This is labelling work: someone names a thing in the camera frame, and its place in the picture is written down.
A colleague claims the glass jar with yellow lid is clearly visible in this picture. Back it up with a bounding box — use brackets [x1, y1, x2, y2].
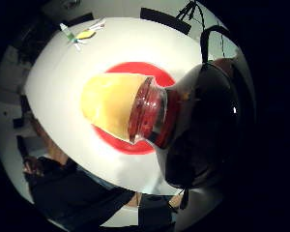
[79, 72, 185, 151]

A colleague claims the red round plate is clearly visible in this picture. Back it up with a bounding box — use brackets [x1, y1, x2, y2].
[92, 61, 177, 156]

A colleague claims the black chair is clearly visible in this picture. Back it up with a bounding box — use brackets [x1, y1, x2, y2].
[139, 7, 193, 36]
[62, 12, 95, 27]

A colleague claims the black tripod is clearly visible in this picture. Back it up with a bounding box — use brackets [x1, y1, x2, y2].
[175, 0, 207, 22]

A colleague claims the white pen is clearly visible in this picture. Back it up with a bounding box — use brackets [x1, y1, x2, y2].
[86, 16, 107, 32]

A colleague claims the yellow packet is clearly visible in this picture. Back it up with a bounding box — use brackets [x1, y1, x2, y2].
[74, 29, 98, 42]

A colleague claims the green bottle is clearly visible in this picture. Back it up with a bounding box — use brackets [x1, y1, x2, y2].
[59, 22, 76, 43]

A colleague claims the black cable loop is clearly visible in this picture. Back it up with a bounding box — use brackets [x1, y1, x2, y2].
[199, 24, 232, 64]

